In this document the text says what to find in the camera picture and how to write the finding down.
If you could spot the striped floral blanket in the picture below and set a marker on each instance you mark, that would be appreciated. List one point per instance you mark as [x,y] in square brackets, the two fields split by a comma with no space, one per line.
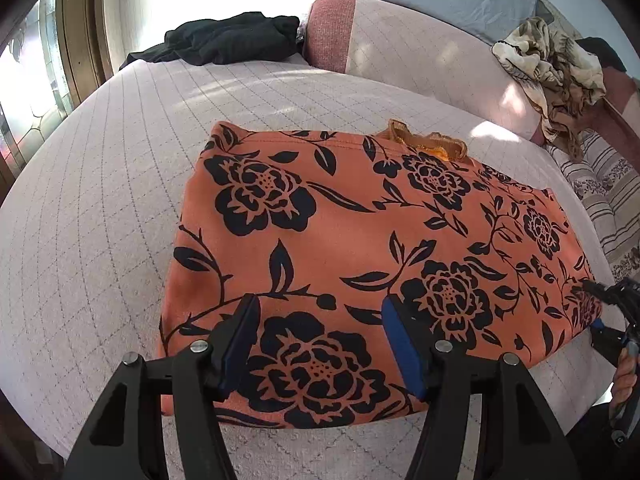
[605,190]

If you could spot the orange floral long-sleeved shirt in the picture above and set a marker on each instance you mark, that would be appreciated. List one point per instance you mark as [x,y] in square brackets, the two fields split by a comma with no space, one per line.
[350,260]

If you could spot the beige brown floral cloth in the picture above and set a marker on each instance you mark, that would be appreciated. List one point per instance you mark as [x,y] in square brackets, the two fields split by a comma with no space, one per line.
[550,70]

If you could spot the person's right hand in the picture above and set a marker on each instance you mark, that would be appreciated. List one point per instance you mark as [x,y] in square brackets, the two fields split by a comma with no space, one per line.
[625,380]

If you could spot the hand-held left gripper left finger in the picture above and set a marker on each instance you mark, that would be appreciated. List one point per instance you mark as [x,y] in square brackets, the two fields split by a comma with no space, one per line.
[240,342]

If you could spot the black clothes pile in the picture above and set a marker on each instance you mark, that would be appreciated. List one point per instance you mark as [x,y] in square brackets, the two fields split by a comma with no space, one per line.
[225,40]

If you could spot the reddish brown wooden board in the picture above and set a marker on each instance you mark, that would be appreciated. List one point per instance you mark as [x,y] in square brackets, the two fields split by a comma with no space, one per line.
[622,105]

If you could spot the brown wooden window frame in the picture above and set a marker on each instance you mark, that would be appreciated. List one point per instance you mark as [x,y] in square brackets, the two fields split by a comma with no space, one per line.
[85,35]

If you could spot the stained glass window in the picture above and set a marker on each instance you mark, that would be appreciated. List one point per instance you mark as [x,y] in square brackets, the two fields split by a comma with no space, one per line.
[35,85]

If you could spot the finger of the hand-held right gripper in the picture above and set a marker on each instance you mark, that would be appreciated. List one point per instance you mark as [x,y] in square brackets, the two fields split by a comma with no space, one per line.
[602,291]
[607,334]

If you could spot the small black cloth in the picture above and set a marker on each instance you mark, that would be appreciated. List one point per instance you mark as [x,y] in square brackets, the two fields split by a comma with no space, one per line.
[602,52]

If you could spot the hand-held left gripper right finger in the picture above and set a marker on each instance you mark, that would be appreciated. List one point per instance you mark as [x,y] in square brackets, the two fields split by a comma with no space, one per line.
[406,347]

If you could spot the pink quilted bolster cushion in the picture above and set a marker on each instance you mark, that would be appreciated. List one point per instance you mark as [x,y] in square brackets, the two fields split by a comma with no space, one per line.
[425,60]

